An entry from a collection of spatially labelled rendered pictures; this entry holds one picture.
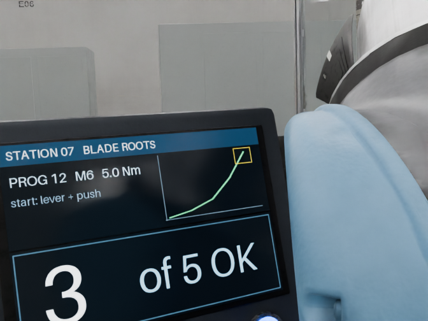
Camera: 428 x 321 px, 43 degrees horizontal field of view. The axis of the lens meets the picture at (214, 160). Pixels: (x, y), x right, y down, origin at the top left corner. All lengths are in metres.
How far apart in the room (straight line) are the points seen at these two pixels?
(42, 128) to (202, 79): 6.10
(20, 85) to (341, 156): 8.00
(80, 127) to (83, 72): 7.67
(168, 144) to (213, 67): 6.09
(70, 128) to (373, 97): 0.18
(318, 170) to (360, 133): 0.02
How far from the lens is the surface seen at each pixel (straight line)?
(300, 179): 0.16
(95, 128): 0.32
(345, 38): 1.32
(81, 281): 0.31
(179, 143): 0.33
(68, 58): 8.02
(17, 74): 8.14
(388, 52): 0.22
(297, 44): 2.47
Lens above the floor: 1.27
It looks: 7 degrees down
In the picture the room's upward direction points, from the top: 2 degrees counter-clockwise
